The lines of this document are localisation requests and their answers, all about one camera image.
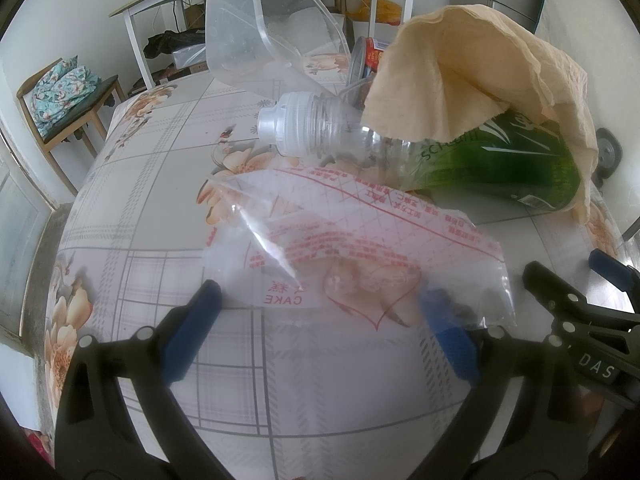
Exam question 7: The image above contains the floral cushion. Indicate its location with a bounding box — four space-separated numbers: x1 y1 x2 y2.
28 56 102 136

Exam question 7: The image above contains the green plastic bottle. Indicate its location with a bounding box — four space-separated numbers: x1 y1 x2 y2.
257 92 582 211

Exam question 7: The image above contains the yellow plastic bag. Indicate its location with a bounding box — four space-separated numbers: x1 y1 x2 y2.
346 0 402 26

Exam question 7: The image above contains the black bag under desk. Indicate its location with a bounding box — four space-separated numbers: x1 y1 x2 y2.
143 28 205 60

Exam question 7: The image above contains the beige paper napkin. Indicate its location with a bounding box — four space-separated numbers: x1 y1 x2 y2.
362 4 598 223

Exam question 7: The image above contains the clear plastic container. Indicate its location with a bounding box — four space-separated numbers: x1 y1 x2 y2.
205 0 350 100

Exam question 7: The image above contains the red drink can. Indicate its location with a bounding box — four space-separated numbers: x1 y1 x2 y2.
347 37 390 84

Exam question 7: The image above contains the clear cake wrapper bag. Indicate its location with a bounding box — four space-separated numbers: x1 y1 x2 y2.
200 168 515 330

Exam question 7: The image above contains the wooden chair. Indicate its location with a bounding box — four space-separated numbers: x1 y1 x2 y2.
15 58 125 194

